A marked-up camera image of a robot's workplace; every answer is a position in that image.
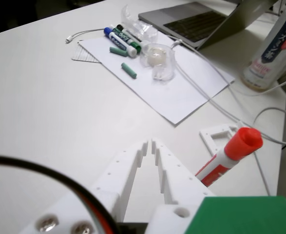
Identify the gridded mat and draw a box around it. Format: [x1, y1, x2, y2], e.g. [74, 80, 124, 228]
[71, 43, 102, 63]

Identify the white lightning connector cable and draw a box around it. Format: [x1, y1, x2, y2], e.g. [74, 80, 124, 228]
[65, 27, 108, 44]

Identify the red Expo dry-erase marker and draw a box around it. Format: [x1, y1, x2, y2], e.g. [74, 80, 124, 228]
[195, 126, 264, 188]

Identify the grey laptop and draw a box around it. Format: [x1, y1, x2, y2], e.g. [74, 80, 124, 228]
[137, 0, 280, 51]

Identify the white paper sheet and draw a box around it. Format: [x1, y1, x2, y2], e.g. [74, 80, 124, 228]
[77, 36, 236, 126]

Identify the jasmine tea bottle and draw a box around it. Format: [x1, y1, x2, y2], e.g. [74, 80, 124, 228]
[240, 6, 286, 92]

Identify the white printed frame plate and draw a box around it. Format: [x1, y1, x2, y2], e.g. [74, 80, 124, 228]
[199, 123, 241, 156]

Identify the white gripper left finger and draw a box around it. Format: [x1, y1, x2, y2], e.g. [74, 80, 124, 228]
[18, 139, 150, 234]

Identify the clear plastic packaging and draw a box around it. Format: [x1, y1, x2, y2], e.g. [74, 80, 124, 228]
[120, 3, 158, 42]

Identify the white charger cable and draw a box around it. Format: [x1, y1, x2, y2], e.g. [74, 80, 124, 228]
[169, 39, 286, 147]

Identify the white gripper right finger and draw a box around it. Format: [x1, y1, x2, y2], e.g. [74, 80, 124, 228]
[146, 138, 215, 234]

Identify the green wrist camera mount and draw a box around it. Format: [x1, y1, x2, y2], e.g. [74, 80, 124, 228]
[183, 195, 286, 234]

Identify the clear tape dispenser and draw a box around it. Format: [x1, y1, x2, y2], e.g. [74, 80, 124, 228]
[139, 42, 176, 82]

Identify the blue Expo marker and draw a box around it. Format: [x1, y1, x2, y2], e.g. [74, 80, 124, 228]
[103, 26, 137, 59]

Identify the green Expo marker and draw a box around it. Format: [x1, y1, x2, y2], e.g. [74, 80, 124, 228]
[115, 23, 143, 55]

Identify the green marker cap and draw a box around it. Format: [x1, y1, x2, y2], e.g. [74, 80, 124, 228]
[121, 62, 137, 79]
[109, 46, 128, 57]

